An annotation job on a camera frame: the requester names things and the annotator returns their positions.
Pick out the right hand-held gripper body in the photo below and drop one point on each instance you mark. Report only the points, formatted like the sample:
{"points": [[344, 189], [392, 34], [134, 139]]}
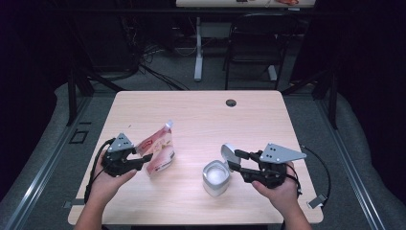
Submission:
{"points": [[274, 172]]}

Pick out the grey tape strip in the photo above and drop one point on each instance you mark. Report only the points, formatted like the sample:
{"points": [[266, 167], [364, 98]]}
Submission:
{"points": [[75, 202]]}

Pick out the person's left hand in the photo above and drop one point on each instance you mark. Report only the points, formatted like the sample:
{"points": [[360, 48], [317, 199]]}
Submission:
{"points": [[102, 188]]}

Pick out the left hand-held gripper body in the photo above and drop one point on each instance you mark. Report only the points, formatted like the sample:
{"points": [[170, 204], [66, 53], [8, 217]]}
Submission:
{"points": [[116, 163]]}

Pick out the person's right hand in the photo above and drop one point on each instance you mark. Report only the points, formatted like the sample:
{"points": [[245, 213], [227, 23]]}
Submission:
{"points": [[287, 199]]}

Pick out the clear pouch with red label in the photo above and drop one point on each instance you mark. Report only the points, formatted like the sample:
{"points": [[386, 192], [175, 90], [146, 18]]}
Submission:
{"points": [[159, 147]]}

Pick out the orange object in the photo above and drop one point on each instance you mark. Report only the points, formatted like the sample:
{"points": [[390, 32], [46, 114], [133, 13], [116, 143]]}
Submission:
{"points": [[287, 2]]}

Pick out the black folding chair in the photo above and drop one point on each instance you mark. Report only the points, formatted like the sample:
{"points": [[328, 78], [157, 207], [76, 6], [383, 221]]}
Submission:
{"points": [[258, 38]]}

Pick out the white desk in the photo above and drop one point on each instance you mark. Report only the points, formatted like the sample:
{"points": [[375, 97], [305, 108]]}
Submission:
{"points": [[198, 48]]}

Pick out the black metal stand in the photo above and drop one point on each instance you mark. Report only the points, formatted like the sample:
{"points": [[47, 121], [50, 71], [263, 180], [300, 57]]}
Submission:
{"points": [[72, 102], [333, 105]]}

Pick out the black table grommet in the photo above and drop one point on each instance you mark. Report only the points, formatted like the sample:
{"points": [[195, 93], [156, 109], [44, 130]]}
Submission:
{"points": [[230, 103]]}

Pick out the aluminium floor rail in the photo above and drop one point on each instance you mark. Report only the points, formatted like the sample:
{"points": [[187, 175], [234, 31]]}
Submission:
{"points": [[48, 169], [351, 169]]}

